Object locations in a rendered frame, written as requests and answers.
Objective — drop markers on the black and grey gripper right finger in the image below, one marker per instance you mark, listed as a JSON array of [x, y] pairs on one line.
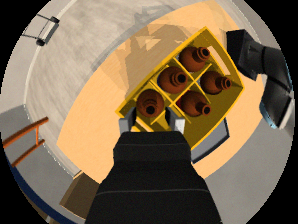
[[176, 123]]

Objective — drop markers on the yellow crate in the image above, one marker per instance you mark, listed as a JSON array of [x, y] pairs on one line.
[[198, 128]]

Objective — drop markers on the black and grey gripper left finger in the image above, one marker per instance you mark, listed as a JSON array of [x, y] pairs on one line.
[[126, 123]]

